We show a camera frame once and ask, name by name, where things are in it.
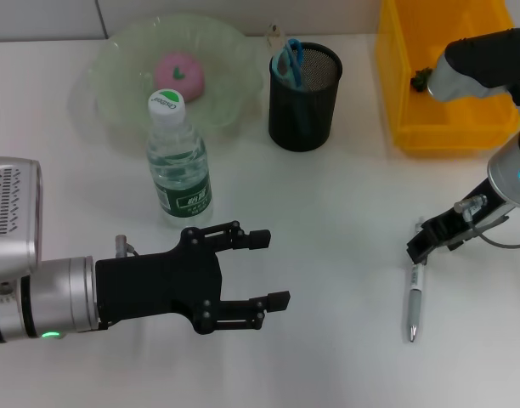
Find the grey white ballpoint pen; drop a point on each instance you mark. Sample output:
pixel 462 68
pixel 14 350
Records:
pixel 414 306

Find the clear plastic ruler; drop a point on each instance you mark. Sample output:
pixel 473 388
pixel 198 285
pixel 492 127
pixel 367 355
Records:
pixel 276 38

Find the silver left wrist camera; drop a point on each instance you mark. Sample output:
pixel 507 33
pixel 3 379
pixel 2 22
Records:
pixel 11 212

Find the yellow plastic bin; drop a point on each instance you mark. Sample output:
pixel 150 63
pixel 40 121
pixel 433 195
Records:
pixel 451 136

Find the green plastic scrap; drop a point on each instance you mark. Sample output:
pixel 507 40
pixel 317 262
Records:
pixel 421 81

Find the clear green-label water bottle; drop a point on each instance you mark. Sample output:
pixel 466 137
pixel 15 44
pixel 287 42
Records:
pixel 179 170

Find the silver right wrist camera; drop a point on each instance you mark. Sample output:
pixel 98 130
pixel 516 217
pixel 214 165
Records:
pixel 455 81

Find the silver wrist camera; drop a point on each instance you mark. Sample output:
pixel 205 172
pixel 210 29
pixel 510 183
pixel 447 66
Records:
pixel 455 81
pixel 11 212

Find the black mesh pen holder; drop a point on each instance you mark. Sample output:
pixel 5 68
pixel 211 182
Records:
pixel 302 127

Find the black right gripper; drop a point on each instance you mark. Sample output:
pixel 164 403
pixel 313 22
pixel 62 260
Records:
pixel 459 225

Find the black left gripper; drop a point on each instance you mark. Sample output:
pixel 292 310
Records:
pixel 158 285

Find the pink peach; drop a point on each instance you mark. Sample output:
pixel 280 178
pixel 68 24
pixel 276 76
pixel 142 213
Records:
pixel 188 85

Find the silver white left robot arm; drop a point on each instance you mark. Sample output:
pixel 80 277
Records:
pixel 56 297

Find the green glass fruit plate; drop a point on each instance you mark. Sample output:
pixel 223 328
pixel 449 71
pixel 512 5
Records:
pixel 115 85

